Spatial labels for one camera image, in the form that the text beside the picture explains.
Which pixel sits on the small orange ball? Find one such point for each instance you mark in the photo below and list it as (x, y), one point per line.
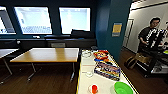
(94, 89)

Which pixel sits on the clear glass bowl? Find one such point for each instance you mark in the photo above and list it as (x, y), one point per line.
(86, 53)

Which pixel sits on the dark sofa cushion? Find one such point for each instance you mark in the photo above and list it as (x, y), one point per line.
(82, 33)

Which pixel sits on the colourful snack packets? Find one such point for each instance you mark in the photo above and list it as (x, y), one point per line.
(101, 55)

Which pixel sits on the grey bench panel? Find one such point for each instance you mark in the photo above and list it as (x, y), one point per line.
(58, 44)

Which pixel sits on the small white puck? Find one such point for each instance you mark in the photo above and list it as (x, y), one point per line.
(88, 74)

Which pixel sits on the bright window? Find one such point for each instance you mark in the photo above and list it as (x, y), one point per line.
(33, 20)
(75, 20)
(2, 20)

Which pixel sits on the long wooden table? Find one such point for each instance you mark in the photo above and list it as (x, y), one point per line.
(50, 55)

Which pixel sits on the yellow air hockey table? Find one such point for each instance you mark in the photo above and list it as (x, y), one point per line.
(100, 81)

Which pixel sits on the dark window bench sofa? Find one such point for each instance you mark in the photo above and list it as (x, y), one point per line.
(40, 42)

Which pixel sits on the white framed doorway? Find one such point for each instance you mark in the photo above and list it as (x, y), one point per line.
(129, 33)

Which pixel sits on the tan black backpack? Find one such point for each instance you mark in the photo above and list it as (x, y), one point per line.
(131, 62)

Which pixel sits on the small white sill item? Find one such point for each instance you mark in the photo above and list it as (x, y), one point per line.
(36, 36)

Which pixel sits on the person in dark shirt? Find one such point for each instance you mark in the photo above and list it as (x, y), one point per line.
(148, 35)

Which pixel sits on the yellow wall sign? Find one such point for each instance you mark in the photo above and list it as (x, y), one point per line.
(117, 29)

